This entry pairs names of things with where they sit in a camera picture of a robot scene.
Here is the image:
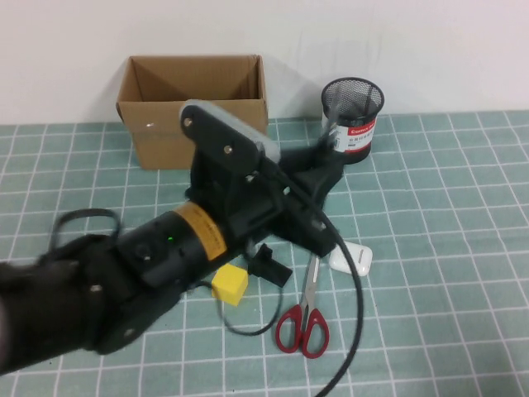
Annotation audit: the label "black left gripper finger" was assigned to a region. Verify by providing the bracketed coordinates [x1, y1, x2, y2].
[284, 146, 346, 195]
[276, 206, 344, 257]

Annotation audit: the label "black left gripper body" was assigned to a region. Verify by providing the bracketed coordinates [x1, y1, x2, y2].
[185, 148, 327, 249]

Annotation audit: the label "black handled screwdriver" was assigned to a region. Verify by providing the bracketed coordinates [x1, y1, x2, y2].
[317, 84, 346, 152]

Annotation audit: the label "red handled scissors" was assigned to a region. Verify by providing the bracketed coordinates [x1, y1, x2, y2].
[275, 251, 331, 359]

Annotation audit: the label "black mesh pen holder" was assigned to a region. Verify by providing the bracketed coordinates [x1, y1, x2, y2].
[321, 77, 385, 165]

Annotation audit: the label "white earbuds case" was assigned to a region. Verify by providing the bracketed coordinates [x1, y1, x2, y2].
[329, 240, 373, 277]

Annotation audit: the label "yellow foam block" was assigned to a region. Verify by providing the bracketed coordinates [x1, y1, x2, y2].
[211, 264, 250, 307]

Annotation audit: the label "brown cardboard box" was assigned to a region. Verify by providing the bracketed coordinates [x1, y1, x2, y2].
[116, 55, 269, 170]

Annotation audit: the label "green checked tablecloth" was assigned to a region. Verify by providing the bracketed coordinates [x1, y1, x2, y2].
[0, 110, 529, 397]

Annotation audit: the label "black plastic bracket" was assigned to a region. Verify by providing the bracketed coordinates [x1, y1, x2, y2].
[246, 243, 293, 287]

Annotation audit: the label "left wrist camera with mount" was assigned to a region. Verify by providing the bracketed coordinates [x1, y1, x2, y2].
[178, 98, 283, 175]

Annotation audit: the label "thick black camera cable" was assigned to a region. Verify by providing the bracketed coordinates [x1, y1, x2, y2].
[255, 156, 365, 397]

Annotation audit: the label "thin black cable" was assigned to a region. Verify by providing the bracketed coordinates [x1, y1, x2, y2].
[181, 280, 287, 337]
[50, 208, 122, 260]

